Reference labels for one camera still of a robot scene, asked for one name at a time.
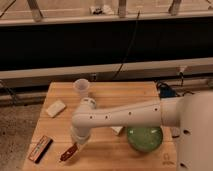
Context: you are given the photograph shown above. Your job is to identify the small items on shelf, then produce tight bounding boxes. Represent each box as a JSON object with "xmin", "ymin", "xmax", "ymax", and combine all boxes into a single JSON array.
[{"xmin": 89, "ymin": 5, "xmax": 114, "ymax": 15}]

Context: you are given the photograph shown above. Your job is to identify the black cable by arm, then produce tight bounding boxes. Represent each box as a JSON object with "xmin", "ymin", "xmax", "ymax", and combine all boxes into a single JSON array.
[{"xmin": 155, "ymin": 71, "xmax": 194, "ymax": 98}]

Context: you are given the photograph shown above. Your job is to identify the dark red pepper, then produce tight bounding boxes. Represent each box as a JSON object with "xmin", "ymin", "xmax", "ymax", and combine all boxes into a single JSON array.
[{"xmin": 60, "ymin": 143, "xmax": 78, "ymax": 161}]

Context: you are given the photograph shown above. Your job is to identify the brown orange flat box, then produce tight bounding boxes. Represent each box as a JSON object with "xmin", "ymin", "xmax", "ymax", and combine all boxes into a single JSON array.
[{"xmin": 28, "ymin": 136, "xmax": 53, "ymax": 163}]

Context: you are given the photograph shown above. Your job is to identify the black hanging cable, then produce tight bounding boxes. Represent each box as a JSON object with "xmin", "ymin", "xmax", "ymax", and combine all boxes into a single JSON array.
[{"xmin": 110, "ymin": 9, "xmax": 141, "ymax": 81}]

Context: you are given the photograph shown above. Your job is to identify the green round plate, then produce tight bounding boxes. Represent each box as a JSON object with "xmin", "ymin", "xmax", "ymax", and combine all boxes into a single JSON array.
[{"xmin": 126, "ymin": 126, "xmax": 163, "ymax": 153}]

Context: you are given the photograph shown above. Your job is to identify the small white bottle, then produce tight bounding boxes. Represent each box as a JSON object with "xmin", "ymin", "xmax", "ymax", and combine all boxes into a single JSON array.
[{"xmin": 112, "ymin": 126, "xmax": 123, "ymax": 135}]

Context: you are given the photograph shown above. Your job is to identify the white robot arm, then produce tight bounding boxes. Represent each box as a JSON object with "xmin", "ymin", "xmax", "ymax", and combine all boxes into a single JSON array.
[{"xmin": 71, "ymin": 91, "xmax": 213, "ymax": 171}]

